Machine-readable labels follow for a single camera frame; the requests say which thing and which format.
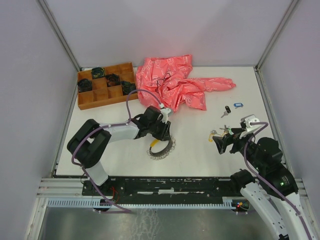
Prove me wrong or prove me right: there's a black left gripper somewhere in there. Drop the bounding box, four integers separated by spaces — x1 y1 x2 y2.
148 116 171 142

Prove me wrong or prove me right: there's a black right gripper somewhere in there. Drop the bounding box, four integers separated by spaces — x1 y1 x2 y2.
211 127 265 172

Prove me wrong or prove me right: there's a yellow tag with dark key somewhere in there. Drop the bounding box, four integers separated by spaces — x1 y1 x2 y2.
208 130 222 143

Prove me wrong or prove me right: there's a large keyring with yellow grip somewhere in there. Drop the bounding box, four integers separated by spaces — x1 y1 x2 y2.
146 136 176 161

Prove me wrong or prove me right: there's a yellow tag with silver keys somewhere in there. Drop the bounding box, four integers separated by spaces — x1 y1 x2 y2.
220 125 232 137

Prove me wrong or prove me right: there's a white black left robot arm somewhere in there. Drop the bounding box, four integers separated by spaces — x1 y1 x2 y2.
67 104 175 195

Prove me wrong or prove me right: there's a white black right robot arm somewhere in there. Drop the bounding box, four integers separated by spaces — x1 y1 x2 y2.
212 122 317 240

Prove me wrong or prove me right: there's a black tag with silver key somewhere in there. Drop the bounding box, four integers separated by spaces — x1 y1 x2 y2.
221 106 231 118

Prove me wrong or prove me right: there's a blue tag with key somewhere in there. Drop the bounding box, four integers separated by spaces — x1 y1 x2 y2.
233 102 244 109

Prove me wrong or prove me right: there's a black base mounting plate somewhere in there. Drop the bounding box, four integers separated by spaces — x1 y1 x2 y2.
82 176 242 204

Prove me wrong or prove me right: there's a pink patterned jacket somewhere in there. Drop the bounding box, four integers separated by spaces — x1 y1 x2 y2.
135 54 236 112

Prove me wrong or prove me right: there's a dark rolled cloth right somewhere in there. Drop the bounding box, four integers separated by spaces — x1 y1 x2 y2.
120 81 136 96

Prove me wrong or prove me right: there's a wooden compartment tray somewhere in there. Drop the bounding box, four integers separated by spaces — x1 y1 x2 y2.
77 62 138 110

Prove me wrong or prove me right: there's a dark rolled cloth middle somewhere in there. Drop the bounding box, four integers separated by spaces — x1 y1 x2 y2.
105 73 121 87

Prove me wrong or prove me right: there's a dark rolled cloth top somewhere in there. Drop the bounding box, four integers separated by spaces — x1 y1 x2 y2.
91 67 106 79

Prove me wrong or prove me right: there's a dark rolled cloth in tray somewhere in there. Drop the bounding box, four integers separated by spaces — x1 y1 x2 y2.
77 78 93 93

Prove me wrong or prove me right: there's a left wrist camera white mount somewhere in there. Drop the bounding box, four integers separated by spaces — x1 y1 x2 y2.
160 107 174 124

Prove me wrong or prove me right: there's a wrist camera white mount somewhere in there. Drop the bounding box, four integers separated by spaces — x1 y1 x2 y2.
160 107 174 124
240 114 260 133

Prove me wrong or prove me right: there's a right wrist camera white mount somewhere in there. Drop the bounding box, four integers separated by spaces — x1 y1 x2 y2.
240 114 260 133

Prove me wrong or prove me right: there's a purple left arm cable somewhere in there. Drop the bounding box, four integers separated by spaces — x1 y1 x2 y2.
71 89 165 215

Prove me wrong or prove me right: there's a white slotted cable duct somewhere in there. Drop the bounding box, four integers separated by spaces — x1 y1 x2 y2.
46 197 241 208

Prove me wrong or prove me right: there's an aluminium frame post right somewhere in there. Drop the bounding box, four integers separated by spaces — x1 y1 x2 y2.
255 0 300 73

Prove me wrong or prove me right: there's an aluminium frame post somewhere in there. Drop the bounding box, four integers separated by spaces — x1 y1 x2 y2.
255 0 300 73
37 0 83 73

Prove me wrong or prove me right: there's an aluminium frame post left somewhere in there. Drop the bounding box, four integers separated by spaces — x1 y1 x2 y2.
37 0 83 73

